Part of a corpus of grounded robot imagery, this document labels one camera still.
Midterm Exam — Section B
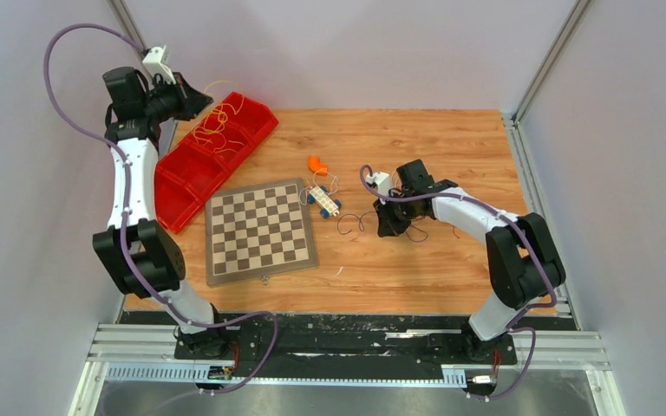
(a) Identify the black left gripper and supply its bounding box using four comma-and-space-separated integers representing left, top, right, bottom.
140, 74, 212, 125

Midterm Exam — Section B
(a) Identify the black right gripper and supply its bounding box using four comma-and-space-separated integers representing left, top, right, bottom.
373, 191, 421, 238

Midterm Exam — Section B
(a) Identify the white wire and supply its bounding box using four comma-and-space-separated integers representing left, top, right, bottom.
298, 173, 341, 208

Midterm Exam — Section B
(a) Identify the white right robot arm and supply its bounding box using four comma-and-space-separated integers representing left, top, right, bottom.
359, 159, 566, 362

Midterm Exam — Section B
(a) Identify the orange pipe elbow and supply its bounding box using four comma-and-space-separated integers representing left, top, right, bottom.
307, 156, 329, 177

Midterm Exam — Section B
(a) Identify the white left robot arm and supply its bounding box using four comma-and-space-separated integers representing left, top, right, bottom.
92, 67, 231, 359

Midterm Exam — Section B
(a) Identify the red plastic bin tray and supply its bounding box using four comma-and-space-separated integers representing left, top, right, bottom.
154, 92, 278, 233

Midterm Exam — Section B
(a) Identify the white blue toy car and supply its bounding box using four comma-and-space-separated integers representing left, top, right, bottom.
306, 185, 341, 218

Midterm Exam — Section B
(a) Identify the wooden chessboard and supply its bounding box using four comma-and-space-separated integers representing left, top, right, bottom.
205, 178, 319, 287

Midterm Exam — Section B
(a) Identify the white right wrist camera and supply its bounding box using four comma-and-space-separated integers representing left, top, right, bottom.
365, 172, 395, 197

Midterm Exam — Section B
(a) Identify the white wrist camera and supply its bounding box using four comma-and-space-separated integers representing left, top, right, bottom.
141, 45, 177, 85
365, 172, 395, 197

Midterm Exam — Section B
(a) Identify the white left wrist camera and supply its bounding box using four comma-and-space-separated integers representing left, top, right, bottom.
141, 45, 177, 85

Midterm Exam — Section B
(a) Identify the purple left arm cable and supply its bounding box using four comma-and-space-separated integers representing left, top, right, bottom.
42, 23, 279, 397

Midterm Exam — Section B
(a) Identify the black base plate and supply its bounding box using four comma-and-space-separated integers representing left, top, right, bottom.
120, 312, 578, 381

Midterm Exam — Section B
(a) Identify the aluminium frame rail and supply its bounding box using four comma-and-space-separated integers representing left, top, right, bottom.
69, 322, 625, 415

